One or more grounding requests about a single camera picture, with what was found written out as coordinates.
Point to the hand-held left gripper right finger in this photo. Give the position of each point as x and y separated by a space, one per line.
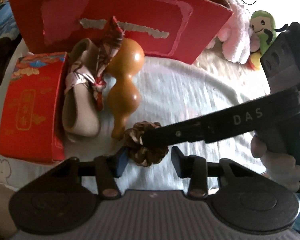
179 162

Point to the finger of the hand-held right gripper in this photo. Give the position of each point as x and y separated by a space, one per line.
175 133

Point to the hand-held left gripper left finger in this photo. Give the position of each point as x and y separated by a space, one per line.
121 162

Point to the brown pine cone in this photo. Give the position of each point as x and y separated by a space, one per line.
140 155

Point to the orange-brown gourd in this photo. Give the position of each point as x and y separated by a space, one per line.
125 90

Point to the large red cardboard box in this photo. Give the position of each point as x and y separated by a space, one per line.
140 10

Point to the person's right hand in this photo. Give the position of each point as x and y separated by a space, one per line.
277 167

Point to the yellow red plush toy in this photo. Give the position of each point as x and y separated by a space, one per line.
255 61

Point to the white quilted blanket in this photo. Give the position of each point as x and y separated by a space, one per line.
190 92

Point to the green plush toy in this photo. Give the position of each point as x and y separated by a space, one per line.
261 22

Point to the pink plush cloth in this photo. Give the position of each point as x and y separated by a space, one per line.
237 37

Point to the small red printed box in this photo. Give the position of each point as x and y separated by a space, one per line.
32 105

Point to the blue floral printed cloth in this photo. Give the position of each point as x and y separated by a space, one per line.
2 17

